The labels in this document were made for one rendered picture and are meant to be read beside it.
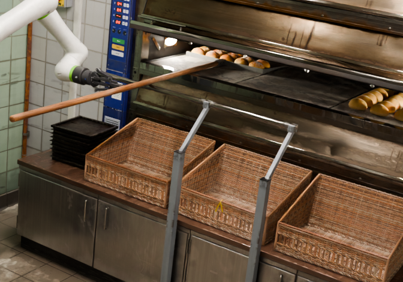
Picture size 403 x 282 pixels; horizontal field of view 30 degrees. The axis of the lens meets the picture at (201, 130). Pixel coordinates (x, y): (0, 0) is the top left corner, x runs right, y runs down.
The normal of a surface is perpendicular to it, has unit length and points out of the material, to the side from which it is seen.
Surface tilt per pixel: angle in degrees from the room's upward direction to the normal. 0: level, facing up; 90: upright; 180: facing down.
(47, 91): 90
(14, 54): 90
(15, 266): 0
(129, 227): 90
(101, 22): 90
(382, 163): 70
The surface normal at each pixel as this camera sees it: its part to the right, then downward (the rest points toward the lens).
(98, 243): -0.51, 0.20
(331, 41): -0.46, -0.14
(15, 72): 0.84, 0.26
